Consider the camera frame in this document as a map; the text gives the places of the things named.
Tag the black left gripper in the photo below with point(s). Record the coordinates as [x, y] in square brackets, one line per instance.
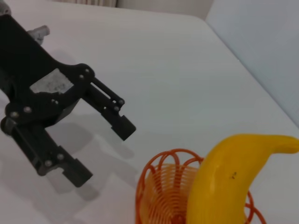
[28, 70]

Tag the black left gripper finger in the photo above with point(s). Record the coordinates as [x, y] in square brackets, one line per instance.
[74, 170]
[121, 126]

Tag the yellow plastic banana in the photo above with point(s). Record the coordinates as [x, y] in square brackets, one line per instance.
[222, 182]

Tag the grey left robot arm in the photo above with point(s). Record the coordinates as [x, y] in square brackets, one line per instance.
[3, 9]

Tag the silver connector on left gripper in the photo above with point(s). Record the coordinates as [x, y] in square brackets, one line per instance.
[38, 32]

